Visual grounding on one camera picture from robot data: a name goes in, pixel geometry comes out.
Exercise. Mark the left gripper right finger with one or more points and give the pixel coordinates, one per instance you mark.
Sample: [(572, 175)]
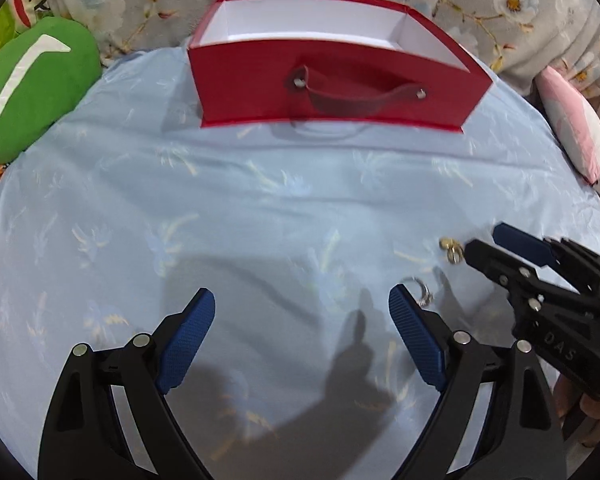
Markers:
[(521, 436)]

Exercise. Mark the light blue bed sheet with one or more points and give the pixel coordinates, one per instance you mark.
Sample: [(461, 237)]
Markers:
[(126, 207)]

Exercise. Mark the green round cushion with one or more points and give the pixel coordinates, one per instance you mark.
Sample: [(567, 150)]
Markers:
[(44, 74)]

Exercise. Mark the red open jewelry box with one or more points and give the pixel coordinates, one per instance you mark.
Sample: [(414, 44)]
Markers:
[(340, 60)]

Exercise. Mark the gold earring cluster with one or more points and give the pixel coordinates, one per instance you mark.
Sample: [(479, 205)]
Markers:
[(454, 250)]

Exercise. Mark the pink white plush pillow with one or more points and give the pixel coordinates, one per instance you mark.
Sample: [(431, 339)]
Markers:
[(575, 123)]

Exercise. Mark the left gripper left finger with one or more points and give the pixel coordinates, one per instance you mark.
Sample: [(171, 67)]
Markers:
[(82, 435)]

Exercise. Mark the right human hand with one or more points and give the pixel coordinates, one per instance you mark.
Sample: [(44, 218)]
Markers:
[(566, 397)]

